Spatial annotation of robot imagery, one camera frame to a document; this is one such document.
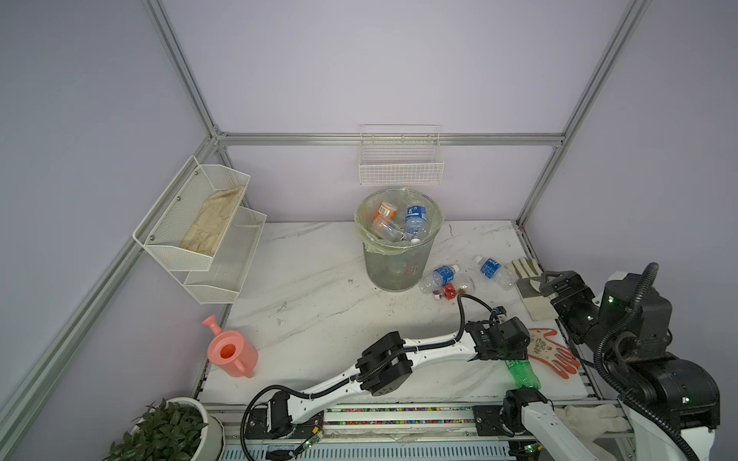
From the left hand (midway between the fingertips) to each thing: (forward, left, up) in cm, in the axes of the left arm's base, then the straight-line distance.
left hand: (522, 352), depth 82 cm
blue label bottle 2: (+27, +21, -2) cm, 34 cm away
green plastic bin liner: (+38, +46, +21) cm, 64 cm away
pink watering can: (-3, +82, +6) cm, 82 cm away
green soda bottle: (-6, +2, 0) cm, 6 cm away
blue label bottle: (+29, +31, +24) cm, 49 cm away
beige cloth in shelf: (+23, +90, +26) cm, 96 cm away
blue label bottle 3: (+29, -4, -2) cm, 29 cm away
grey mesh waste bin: (+23, +35, +9) cm, 42 cm away
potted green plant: (-21, +85, +13) cm, 88 cm away
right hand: (+2, +8, +34) cm, 35 cm away
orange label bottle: (+31, +40, +21) cm, 55 cm away
